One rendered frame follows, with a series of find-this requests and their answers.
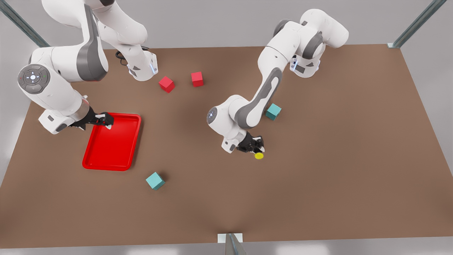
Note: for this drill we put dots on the small yellow disc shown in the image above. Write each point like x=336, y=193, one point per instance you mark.
x=259, y=156

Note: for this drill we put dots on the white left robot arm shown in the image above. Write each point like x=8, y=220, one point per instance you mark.
x=269, y=81

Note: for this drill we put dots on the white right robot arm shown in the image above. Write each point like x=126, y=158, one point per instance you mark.
x=63, y=63

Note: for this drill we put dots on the red rectangular tray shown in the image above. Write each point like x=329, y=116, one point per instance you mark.
x=113, y=141

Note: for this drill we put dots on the teal cube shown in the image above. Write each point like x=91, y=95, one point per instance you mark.
x=273, y=112
x=155, y=181

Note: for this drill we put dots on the red cube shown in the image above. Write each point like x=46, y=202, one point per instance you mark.
x=166, y=84
x=197, y=79

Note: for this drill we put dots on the silver frame post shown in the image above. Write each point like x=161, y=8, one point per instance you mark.
x=21, y=23
x=231, y=244
x=416, y=24

